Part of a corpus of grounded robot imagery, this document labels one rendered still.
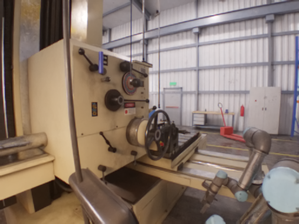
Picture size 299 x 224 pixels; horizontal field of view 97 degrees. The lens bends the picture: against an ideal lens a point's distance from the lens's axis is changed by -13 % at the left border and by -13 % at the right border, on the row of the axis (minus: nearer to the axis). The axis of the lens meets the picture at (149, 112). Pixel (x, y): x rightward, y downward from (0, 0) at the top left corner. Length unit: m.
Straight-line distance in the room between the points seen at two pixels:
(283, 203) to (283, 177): 0.07
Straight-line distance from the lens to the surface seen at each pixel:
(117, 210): 0.43
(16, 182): 1.15
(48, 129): 1.16
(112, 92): 1.01
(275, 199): 0.59
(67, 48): 0.56
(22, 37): 1.53
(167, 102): 9.14
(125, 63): 1.07
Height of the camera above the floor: 1.57
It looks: 5 degrees down
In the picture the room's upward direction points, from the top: straight up
